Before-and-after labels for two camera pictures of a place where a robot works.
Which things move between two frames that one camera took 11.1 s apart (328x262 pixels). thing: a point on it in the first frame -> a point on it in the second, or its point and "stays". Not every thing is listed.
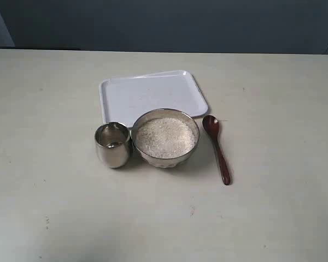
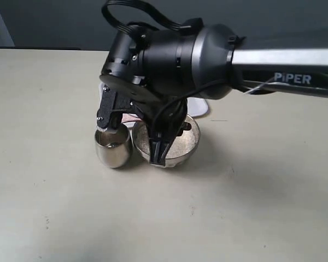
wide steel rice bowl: (164, 137) stays
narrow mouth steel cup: (112, 141) stays
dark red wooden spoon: (211, 124) -> (128, 117)
